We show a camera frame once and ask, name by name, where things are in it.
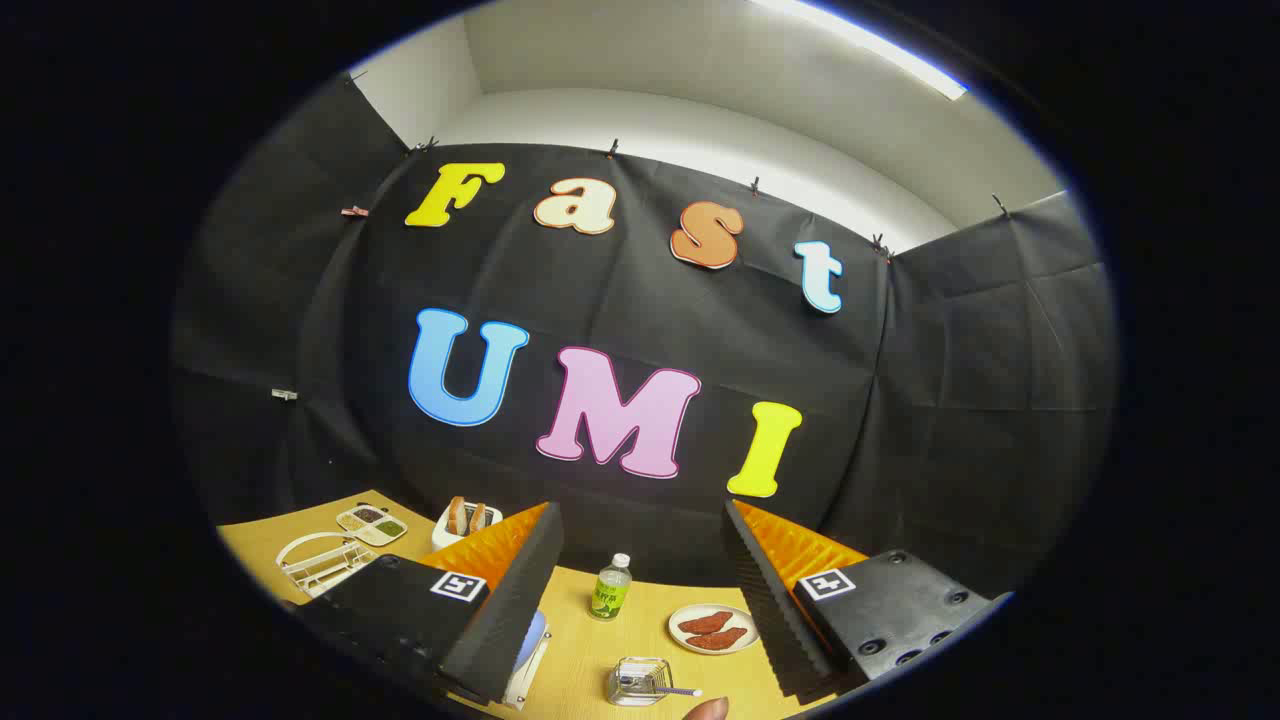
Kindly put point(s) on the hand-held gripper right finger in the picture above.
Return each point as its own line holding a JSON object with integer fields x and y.
{"x": 775, "y": 620}

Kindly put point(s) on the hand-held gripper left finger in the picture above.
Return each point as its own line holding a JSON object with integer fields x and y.
{"x": 505, "y": 610}

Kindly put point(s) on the blue plate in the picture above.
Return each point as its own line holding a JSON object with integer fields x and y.
{"x": 532, "y": 635}

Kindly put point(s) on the small cream food plate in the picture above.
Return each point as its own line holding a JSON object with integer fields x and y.
{"x": 680, "y": 640}

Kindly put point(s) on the white toaster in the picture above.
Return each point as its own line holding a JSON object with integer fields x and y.
{"x": 445, "y": 540}

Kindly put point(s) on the toast slice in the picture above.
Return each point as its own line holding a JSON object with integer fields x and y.
{"x": 479, "y": 517}
{"x": 457, "y": 516}

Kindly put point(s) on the green label drink bottle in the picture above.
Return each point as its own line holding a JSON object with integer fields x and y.
{"x": 609, "y": 595}

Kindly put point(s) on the white divided condiment tray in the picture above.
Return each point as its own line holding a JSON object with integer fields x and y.
{"x": 372, "y": 524}

